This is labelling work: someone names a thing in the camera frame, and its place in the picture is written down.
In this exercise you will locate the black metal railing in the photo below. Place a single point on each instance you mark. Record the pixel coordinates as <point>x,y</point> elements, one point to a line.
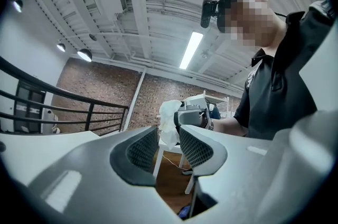
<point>66,94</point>

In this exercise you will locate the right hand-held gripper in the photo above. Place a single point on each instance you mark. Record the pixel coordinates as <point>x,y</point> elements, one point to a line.
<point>191,117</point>

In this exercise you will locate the long ceiling light strip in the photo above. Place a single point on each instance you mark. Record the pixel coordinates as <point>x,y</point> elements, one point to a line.
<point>191,50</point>

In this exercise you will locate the white tissue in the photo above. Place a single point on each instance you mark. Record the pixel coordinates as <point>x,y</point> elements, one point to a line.
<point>167,122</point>

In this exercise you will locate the black pendant lamp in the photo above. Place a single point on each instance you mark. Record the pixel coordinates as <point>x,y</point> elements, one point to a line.
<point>92,37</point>
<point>85,54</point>
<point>61,47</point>
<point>18,5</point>

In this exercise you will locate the small white table with legs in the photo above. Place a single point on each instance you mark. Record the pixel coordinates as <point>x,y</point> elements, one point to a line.
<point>169,147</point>

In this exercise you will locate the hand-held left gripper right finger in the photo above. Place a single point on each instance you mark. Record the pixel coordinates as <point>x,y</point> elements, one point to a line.
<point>211,154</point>

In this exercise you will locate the person's right forearm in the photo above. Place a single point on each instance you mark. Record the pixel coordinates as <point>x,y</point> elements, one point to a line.
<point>227,126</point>

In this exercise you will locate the black head camera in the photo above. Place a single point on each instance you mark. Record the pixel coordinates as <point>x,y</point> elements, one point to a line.
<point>208,13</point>

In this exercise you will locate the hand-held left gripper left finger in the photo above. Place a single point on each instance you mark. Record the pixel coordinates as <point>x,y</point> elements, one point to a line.
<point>100,164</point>

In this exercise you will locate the black polo shirt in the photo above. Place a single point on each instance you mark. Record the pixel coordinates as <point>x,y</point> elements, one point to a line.
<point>280,96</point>

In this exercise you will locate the white shelf rack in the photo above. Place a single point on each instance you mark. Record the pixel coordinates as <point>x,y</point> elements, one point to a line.
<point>219,104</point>

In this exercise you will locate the dark door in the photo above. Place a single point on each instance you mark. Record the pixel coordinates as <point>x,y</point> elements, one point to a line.
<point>29,109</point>

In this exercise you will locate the person's head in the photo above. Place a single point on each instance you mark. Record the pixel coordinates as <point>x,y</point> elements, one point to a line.
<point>251,17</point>

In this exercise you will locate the white vertical pipe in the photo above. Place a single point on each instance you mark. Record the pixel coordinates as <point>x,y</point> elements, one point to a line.
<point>135,100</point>

